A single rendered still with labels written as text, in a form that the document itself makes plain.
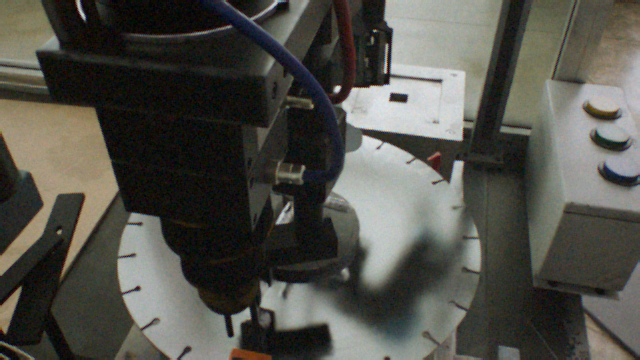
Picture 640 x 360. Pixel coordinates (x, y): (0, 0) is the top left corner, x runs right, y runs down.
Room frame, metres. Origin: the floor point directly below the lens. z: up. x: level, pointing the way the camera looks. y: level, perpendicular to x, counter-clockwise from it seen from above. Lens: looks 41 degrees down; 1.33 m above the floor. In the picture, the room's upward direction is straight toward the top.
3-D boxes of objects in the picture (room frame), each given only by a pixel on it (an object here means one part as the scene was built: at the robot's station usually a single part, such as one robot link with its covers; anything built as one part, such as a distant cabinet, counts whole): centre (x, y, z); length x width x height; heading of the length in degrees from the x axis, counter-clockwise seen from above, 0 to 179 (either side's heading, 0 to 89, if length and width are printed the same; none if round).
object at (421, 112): (0.69, -0.12, 0.82); 0.18 x 0.18 x 0.15; 77
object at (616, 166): (0.52, -0.36, 0.90); 0.04 x 0.04 x 0.02
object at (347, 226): (0.37, 0.02, 0.96); 0.11 x 0.11 x 0.03
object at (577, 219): (0.59, -0.37, 0.82); 0.28 x 0.11 x 0.15; 167
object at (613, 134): (0.59, -0.38, 0.90); 0.04 x 0.04 x 0.02
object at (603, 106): (0.66, -0.40, 0.90); 0.04 x 0.04 x 0.02
